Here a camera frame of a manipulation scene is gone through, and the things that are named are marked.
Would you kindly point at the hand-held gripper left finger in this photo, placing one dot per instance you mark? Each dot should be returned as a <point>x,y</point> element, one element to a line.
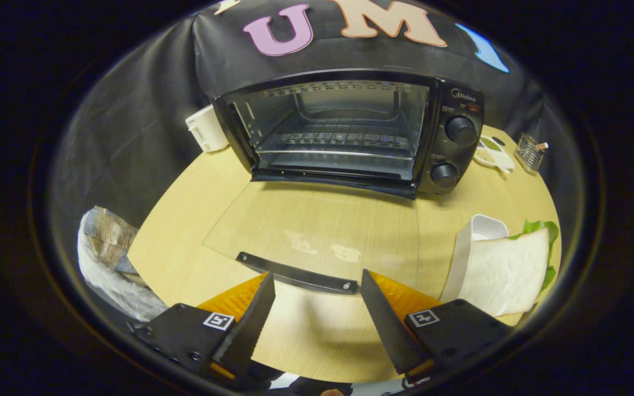
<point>251,324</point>

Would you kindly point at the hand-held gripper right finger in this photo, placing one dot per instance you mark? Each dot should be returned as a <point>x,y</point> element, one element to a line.
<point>386,324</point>

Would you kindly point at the white bread lettuce sandwich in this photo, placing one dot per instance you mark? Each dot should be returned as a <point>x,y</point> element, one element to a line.
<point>507,269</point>

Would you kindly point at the black toaster oven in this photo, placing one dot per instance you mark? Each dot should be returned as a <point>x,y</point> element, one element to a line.
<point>460,110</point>

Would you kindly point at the white rectangular dish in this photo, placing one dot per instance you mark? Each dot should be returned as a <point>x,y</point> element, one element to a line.
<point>468,247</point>

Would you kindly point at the grey printed cloth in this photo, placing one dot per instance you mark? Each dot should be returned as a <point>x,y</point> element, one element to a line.
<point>105,247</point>

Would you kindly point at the white divided spice dish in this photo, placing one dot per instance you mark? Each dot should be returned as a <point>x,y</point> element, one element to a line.
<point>494,157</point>

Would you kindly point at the white plastic appliance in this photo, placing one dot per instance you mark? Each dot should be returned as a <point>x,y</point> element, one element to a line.
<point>207,129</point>

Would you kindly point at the black backdrop cloth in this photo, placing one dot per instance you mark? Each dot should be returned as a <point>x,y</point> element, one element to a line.
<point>130,126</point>

